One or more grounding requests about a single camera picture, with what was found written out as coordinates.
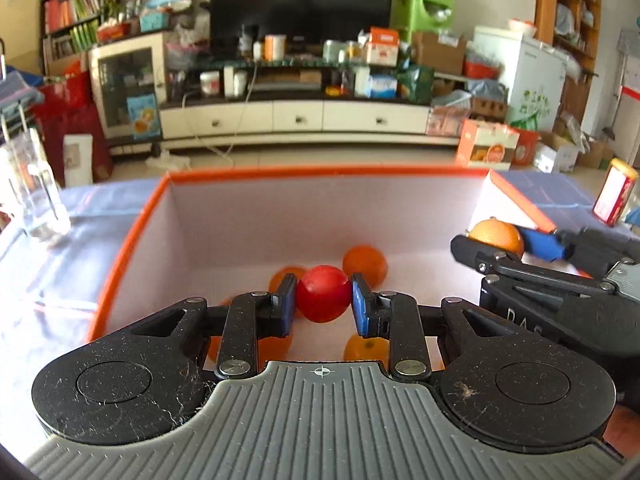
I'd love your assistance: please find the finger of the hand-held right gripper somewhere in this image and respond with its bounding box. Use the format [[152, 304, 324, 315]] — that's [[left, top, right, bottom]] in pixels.
[[517, 226, 640, 279], [450, 234, 617, 307]]

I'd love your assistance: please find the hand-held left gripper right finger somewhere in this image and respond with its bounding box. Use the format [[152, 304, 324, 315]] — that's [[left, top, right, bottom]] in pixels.
[[351, 273, 526, 381]]

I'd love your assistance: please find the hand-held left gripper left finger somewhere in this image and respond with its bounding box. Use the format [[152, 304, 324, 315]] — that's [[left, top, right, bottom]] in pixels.
[[125, 274, 298, 381]]

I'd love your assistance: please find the orange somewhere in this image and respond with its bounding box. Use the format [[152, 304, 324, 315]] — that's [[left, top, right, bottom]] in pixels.
[[269, 266, 307, 321], [342, 245, 388, 286], [467, 217, 526, 257], [207, 300, 295, 363], [342, 335, 391, 363]]

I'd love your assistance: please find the red ball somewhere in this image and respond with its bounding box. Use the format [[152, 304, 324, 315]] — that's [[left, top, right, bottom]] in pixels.
[[296, 265, 352, 323]]

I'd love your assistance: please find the orange cardboard box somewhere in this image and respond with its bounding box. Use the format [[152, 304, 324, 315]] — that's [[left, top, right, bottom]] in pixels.
[[86, 167, 558, 366]]

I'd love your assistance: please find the red snack can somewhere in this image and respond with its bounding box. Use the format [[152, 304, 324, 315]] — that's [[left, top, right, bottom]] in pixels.
[[592, 158, 640, 226]]

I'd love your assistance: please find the orange printed carton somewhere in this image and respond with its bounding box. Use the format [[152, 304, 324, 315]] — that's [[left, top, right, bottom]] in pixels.
[[456, 119, 521, 170]]

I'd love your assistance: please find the white chest freezer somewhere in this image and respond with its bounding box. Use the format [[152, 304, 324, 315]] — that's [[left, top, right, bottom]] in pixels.
[[472, 25, 571, 133]]

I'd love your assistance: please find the green snack bag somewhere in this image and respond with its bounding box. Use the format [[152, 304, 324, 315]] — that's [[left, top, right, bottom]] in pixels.
[[397, 66, 435, 106]]

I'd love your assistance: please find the white TV cabinet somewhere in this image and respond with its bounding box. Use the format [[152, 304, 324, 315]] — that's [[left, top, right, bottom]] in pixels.
[[160, 52, 461, 148]]

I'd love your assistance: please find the white power strip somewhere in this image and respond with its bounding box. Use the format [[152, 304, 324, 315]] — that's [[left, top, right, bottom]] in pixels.
[[147, 152, 192, 170]]

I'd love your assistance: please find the blue and white tissue pack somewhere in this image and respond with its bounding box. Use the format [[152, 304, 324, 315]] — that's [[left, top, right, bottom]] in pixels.
[[369, 74, 398, 98]]

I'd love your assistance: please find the brown cardboard box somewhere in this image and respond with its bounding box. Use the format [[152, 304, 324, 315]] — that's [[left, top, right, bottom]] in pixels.
[[412, 31, 468, 76]]

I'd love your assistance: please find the orange and white packet box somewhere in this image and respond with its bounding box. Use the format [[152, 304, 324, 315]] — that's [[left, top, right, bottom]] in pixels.
[[365, 27, 401, 66]]

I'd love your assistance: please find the wooden shelf unit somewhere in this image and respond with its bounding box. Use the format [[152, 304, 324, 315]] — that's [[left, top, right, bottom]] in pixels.
[[534, 0, 603, 126]]

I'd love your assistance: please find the green plastic rack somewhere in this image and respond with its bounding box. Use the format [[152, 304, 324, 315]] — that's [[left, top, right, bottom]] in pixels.
[[392, 0, 458, 43]]

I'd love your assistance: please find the clear glass mug jar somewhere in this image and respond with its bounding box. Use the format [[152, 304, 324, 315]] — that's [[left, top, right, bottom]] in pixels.
[[0, 127, 72, 241]]

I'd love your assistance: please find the white glass door cabinet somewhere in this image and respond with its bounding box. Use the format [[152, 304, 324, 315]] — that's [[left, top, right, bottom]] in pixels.
[[89, 32, 173, 143]]

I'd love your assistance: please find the red gift bag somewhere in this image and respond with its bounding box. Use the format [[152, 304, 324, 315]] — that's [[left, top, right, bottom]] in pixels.
[[37, 72, 113, 183]]

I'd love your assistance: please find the black television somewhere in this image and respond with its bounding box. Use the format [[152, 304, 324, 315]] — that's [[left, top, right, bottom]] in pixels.
[[210, 0, 396, 53]]

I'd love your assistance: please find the shopping trolley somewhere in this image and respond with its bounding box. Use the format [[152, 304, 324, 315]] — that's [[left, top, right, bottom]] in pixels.
[[0, 37, 48, 161]]

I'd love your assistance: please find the bookshelf with books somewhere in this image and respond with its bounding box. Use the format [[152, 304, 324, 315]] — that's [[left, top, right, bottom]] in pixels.
[[40, 0, 141, 76]]

